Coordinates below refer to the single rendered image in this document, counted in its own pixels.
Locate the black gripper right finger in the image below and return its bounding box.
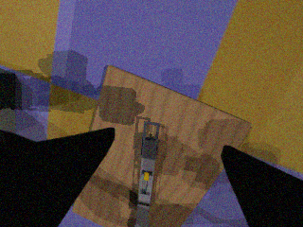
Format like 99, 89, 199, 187
221, 145, 303, 227

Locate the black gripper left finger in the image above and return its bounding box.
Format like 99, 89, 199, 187
0, 128, 115, 227

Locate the brown wooden board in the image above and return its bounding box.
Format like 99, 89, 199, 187
72, 65, 253, 227

